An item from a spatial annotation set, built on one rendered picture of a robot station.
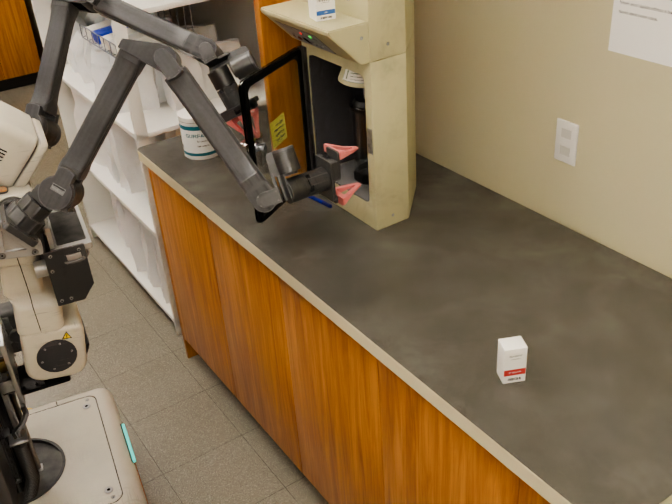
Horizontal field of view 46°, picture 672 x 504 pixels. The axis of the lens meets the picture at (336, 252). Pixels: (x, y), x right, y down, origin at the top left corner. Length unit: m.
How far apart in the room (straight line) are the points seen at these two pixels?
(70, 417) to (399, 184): 1.33
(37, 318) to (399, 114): 1.08
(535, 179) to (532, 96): 0.24
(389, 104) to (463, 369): 0.73
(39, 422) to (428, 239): 1.42
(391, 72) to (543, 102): 0.42
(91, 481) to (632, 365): 1.57
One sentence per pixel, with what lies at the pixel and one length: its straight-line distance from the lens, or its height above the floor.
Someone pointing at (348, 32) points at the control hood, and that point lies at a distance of 1.92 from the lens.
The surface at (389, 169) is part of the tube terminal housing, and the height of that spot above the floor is 1.11.
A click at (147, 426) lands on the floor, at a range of 3.07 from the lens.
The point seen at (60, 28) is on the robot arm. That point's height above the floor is 1.47.
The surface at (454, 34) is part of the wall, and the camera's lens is 2.38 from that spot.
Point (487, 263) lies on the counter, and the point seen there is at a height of 0.94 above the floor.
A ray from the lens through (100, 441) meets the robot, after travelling 2.65.
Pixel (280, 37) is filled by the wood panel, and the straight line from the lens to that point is 2.26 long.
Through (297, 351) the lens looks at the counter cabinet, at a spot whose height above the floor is 0.64.
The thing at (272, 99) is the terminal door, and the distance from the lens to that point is 2.11.
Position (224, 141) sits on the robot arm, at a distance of 1.82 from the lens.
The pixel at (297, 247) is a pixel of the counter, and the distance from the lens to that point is 2.12.
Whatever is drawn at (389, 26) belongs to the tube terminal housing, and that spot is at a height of 1.49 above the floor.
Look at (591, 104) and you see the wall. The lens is 2.08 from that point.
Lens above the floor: 2.02
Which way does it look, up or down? 31 degrees down
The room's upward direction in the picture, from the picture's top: 4 degrees counter-clockwise
